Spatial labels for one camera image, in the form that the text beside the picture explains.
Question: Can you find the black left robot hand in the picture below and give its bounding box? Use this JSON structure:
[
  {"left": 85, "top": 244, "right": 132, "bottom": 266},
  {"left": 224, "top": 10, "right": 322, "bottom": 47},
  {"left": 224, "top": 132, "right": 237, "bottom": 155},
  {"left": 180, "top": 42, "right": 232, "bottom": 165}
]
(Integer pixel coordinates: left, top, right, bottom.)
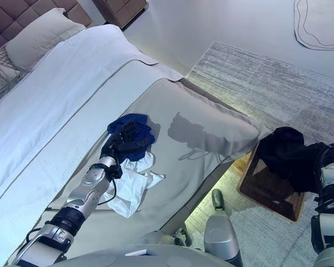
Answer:
[{"left": 101, "top": 121, "right": 149, "bottom": 165}]

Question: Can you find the dark blue garment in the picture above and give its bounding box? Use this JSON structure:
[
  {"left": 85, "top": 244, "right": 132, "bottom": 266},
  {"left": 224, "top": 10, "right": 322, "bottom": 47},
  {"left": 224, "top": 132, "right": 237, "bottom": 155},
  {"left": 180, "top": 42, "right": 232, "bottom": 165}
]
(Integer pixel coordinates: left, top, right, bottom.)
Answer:
[{"left": 107, "top": 112, "right": 156, "bottom": 162}]

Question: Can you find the black garment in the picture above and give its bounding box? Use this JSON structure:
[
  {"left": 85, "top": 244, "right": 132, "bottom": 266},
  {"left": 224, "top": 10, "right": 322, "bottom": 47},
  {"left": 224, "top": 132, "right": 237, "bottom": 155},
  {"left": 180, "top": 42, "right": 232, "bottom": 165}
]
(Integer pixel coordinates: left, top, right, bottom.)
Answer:
[{"left": 258, "top": 126, "right": 334, "bottom": 194}]

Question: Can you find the white garment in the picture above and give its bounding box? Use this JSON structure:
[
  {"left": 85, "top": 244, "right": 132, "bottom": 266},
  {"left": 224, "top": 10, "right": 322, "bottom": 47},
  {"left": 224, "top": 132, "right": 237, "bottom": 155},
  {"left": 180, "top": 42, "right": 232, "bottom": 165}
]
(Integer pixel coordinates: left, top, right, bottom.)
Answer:
[{"left": 102, "top": 151, "right": 167, "bottom": 220}]

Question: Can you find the bed with grey cover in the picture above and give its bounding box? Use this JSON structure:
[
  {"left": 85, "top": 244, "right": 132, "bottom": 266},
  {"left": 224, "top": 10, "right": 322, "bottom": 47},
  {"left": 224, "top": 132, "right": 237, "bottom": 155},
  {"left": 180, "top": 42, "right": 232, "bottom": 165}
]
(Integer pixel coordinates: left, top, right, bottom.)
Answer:
[{"left": 0, "top": 80, "right": 262, "bottom": 262}]

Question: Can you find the brown wicker basket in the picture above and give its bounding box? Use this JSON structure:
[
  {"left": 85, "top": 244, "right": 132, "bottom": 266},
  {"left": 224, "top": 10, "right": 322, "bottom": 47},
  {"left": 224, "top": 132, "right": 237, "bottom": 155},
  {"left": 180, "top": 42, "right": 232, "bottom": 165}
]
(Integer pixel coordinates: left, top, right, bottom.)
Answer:
[{"left": 237, "top": 144, "right": 307, "bottom": 223}]

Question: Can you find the white duvet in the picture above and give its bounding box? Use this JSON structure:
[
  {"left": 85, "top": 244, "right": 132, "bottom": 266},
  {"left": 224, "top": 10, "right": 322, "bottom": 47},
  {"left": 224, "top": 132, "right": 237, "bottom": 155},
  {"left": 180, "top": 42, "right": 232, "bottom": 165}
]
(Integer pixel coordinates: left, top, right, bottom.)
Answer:
[{"left": 0, "top": 24, "right": 184, "bottom": 212}]

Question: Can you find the grey striped area rug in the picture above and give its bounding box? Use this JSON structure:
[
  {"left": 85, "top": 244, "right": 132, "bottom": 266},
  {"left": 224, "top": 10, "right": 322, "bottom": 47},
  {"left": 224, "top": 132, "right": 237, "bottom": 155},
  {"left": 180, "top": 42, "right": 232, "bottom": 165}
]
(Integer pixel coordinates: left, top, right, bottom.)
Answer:
[{"left": 155, "top": 41, "right": 334, "bottom": 267}]

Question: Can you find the grey robot torso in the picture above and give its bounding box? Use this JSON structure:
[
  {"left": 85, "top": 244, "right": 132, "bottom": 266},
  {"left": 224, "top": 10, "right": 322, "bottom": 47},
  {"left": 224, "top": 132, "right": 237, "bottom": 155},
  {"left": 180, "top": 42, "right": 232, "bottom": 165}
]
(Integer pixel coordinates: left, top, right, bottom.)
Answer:
[{"left": 63, "top": 243, "right": 234, "bottom": 267}]

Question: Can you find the brown wooden nightstand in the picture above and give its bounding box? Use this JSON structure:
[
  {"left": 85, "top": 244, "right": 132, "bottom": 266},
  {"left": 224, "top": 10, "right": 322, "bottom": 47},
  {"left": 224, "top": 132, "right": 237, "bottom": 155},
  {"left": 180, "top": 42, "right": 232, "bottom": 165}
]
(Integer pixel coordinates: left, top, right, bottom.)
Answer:
[{"left": 96, "top": 0, "right": 148, "bottom": 30}]

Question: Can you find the beige pillow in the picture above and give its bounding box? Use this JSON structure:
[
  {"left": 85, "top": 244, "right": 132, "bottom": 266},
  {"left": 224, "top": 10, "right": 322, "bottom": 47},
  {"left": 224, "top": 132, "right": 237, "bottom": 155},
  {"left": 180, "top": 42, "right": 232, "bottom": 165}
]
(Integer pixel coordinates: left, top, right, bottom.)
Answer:
[{"left": 5, "top": 7, "right": 87, "bottom": 70}]

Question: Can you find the small oval outlined rug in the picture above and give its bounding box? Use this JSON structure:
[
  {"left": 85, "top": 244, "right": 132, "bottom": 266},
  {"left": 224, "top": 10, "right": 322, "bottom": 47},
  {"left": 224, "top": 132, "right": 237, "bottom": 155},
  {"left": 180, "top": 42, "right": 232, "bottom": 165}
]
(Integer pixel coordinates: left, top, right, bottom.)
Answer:
[{"left": 293, "top": 0, "right": 334, "bottom": 51}]

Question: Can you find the patterned decorative cushion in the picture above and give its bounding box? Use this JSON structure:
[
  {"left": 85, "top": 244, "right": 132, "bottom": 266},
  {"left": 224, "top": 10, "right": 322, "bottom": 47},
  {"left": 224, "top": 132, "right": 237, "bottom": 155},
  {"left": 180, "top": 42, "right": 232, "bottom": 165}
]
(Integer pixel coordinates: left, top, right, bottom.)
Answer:
[{"left": 0, "top": 51, "right": 22, "bottom": 105}]

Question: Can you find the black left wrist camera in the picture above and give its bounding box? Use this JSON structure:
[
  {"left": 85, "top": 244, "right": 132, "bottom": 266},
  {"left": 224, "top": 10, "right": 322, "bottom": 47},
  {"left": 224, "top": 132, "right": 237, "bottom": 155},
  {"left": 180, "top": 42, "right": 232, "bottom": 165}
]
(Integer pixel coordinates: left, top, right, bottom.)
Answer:
[{"left": 108, "top": 164, "right": 124, "bottom": 179}]

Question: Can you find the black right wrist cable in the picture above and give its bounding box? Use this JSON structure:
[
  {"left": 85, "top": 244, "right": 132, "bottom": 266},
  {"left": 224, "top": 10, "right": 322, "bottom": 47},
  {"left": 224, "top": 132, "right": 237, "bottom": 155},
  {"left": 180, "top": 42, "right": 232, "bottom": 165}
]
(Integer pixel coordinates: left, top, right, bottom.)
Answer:
[{"left": 313, "top": 191, "right": 334, "bottom": 212}]

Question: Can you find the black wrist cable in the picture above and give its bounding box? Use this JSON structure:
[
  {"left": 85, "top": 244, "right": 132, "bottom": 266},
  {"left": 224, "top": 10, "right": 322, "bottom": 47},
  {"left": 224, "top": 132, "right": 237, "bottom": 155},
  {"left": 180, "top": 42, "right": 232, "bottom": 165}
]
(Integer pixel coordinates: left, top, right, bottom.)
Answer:
[
  {"left": 97, "top": 174, "right": 118, "bottom": 206},
  {"left": 313, "top": 191, "right": 334, "bottom": 212}
]

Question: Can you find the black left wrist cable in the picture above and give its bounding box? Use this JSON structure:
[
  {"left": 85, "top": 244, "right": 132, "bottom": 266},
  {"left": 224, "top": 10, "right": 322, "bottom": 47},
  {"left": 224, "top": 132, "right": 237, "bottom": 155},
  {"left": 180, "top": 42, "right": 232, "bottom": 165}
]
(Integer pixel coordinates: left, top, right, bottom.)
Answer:
[{"left": 97, "top": 174, "right": 118, "bottom": 206}]

